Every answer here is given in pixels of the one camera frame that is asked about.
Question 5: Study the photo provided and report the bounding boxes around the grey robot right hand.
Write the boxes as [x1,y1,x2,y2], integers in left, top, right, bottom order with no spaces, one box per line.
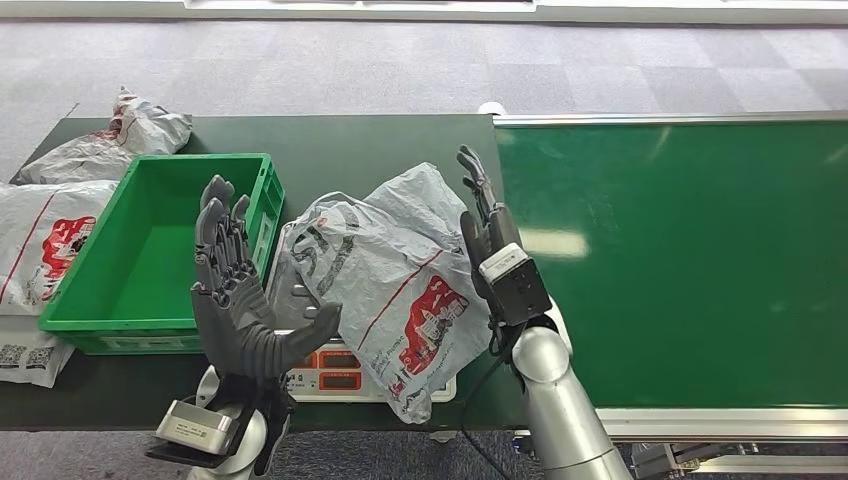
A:
[456,144,526,303]

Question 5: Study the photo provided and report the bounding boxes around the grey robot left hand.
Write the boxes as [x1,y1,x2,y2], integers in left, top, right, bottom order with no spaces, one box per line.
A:
[190,174,344,382]

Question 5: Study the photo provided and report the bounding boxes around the grey plastic mailer red print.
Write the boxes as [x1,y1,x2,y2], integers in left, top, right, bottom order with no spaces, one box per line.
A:
[268,162,493,425]

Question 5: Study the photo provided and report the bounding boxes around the green conveyor belt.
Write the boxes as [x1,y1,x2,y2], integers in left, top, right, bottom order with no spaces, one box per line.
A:
[495,121,848,409]

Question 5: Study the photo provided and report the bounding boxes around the white electronic scale body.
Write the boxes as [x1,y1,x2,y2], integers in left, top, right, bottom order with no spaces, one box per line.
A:
[281,336,458,404]

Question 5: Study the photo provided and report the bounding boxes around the green plastic crate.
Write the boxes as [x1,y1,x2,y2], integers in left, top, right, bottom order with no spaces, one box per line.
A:
[37,153,286,356]

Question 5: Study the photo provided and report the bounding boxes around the white mailer with QR codes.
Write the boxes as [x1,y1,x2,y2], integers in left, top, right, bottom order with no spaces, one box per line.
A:
[0,315,75,390]

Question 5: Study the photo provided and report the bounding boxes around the white mailer large red print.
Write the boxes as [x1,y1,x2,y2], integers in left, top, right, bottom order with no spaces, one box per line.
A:
[0,180,119,318]

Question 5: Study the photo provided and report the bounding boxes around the crumpled grey plastic mailer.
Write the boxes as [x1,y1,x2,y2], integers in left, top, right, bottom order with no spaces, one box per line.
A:
[13,87,194,187]

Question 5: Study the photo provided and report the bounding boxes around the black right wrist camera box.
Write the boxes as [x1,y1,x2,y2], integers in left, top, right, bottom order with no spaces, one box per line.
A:
[478,243,553,328]

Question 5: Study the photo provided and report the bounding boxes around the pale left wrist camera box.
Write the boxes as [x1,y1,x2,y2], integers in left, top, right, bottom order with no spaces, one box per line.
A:
[155,399,241,457]

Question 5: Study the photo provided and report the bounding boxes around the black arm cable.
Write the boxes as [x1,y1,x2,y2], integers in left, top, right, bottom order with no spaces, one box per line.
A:
[458,317,525,480]

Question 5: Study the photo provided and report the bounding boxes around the aluminium conveyor frame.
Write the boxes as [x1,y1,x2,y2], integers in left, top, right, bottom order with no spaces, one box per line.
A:
[491,111,848,475]

